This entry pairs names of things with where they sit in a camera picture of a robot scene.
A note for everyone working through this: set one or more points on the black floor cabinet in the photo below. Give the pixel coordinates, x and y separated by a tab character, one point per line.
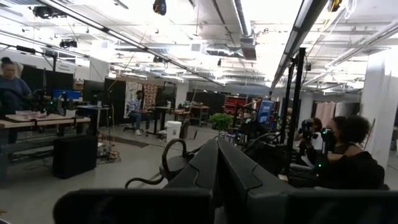
74	155

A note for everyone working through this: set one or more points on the white bucket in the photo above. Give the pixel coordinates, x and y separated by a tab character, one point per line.
173	130

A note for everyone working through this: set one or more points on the red tool cabinet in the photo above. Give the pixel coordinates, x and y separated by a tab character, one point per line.
235	105

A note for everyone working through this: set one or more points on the small green bush plant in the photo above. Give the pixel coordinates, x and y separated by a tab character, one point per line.
220	120

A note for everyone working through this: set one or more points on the silver ventilation duct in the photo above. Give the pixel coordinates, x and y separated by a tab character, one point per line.
230	49

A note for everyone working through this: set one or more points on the black upright rig pole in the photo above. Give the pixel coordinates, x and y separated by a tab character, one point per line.
295	102

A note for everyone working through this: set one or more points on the blue lit monitor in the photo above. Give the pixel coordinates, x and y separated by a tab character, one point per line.
265	111

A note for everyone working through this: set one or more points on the red patterned hanging cloth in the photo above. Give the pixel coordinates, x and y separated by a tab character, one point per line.
150	95

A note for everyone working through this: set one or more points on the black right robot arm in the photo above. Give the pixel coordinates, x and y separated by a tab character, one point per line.
267	155

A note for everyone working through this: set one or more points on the ceiling light strip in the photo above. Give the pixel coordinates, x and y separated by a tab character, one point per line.
301	28
124	37

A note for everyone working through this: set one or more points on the wooden workbench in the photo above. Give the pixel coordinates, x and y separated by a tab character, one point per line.
46	119

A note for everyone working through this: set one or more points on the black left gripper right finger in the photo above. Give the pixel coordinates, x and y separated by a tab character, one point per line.
267	205

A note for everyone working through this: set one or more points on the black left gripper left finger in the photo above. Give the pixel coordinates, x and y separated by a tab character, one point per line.
186	205

